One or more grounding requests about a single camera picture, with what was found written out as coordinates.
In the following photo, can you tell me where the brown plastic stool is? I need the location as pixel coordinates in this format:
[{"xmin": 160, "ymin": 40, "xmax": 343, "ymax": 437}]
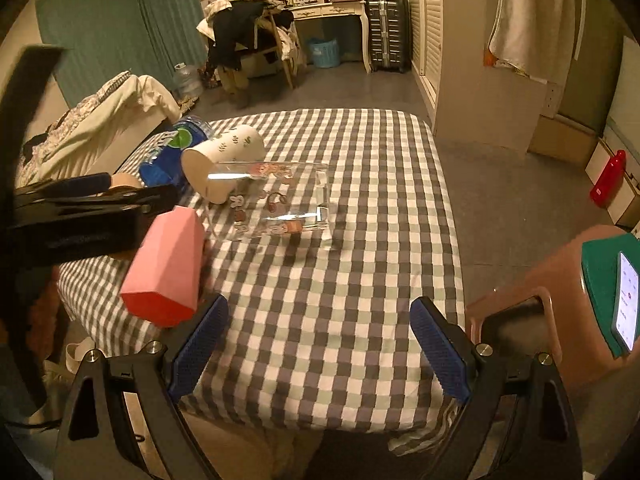
[{"xmin": 465, "ymin": 226, "xmax": 639, "ymax": 391}]

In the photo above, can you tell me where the blue plastic bottle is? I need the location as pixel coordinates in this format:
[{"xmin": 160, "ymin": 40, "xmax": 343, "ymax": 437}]
[{"xmin": 139, "ymin": 116, "xmax": 213, "ymax": 190}]

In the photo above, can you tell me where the white louvered wardrobe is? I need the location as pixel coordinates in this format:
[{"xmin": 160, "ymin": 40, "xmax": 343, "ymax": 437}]
[{"xmin": 408, "ymin": 0, "xmax": 547, "ymax": 155}]

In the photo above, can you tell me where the large water jug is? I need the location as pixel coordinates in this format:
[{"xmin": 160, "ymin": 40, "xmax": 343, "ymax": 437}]
[{"xmin": 174, "ymin": 63, "xmax": 204, "ymax": 101}]

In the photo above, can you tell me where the white desk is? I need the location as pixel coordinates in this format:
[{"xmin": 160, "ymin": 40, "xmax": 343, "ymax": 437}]
[{"xmin": 290, "ymin": 0, "xmax": 372, "ymax": 74}]

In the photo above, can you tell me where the clear glass cup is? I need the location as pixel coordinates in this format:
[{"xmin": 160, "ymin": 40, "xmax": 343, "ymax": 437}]
[{"xmin": 205, "ymin": 162, "xmax": 333, "ymax": 247}]

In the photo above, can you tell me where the checkered tablecloth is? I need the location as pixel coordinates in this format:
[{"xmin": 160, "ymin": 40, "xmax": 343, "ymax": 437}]
[{"xmin": 56, "ymin": 107, "xmax": 467, "ymax": 436}]

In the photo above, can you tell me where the green book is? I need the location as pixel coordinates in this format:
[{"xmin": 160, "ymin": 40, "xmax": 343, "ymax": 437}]
[{"xmin": 582, "ymin": 233, "xmax": 639, "ymax": 359}]

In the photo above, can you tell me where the red bottle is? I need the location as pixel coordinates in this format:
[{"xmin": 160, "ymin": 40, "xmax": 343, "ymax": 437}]
[{"xmin": 589, "ymin": 150, "xmax": 626, "ymax": 208}]

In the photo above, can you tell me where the pink hexagonal cup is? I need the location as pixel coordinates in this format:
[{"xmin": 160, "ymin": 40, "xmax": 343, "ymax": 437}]
[{"xmin": 120, "ymin": 206, "xmax": 204, "ymax": 328}]

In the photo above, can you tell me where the green curtain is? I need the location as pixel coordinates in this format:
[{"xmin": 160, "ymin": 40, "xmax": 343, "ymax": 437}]
[{"xmin": 35, "ymin": 0, "xmax": 206, "ymax": 107}]

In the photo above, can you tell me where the cardboard box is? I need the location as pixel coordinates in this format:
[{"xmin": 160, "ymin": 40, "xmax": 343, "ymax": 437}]
[{"xmin": 528, "ymin": 115, "xmax": 598, "ymax": 169}]

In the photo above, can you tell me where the silver suitcase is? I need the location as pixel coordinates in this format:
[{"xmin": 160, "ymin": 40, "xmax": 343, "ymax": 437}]
[{"xmin": 367, "ymin": 0, "xmax": 408, "ymax": 73}]

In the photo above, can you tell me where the wooden chair with clothes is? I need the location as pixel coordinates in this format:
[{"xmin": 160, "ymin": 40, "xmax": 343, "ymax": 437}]
[{"xmin": 196, "ymin": 0, "xmax": 306, "ymax": 96}]

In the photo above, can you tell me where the white printed paper cup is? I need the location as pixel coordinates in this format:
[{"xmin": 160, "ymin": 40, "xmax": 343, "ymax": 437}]
[{"xmin": 181, "ymin": 125, "xmax": 266, "ymax": 205}]

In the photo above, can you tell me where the brown paper cup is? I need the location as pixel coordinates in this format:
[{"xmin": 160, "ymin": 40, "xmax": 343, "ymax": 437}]
[{"xmin": 110, "ymin": 174, "xmax": 144, "ymax": 190}]

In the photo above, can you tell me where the blue laundry basket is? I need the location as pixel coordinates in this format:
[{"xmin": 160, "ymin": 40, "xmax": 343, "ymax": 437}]
[{"xmin": 308, "ymin": 38, "xmax": 341, "ymax": 68}]

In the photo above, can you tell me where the hanging white towel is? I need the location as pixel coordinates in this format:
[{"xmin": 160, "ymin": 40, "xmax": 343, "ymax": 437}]
[{"xmin": 488, "ymin": 0, "xmax": 575, "ymax": 86}]

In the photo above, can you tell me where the smartphone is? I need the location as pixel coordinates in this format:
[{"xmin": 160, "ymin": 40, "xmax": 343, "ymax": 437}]
[{"xmin": 612, "ymin": 252, "xmax": 639, "ymax": 353}]

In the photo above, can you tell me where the bed with beige bedding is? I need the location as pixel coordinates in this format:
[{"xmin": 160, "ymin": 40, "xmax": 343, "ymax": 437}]
[{"xmin": 15, "ymin": 70, "xmax": 181, "ymax": 188}]

